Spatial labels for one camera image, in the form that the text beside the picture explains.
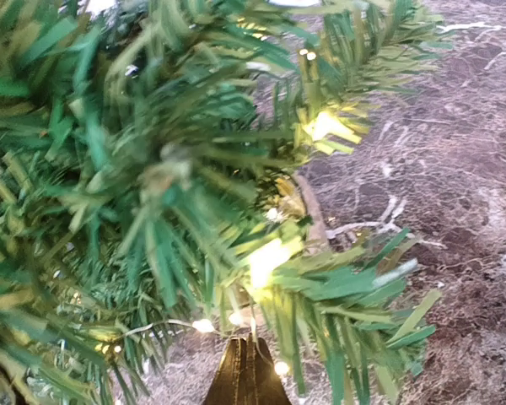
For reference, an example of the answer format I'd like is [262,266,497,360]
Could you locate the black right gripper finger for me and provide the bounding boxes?
[203,334,291,405]

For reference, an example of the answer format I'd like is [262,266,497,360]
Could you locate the fairy light string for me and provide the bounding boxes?
[93,17,363,381]

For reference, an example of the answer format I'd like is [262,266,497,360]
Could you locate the small green christmas tree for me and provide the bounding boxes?
[0,1,440,404]

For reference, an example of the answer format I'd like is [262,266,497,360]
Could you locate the beige tree pot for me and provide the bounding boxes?
[292,173,331,254]

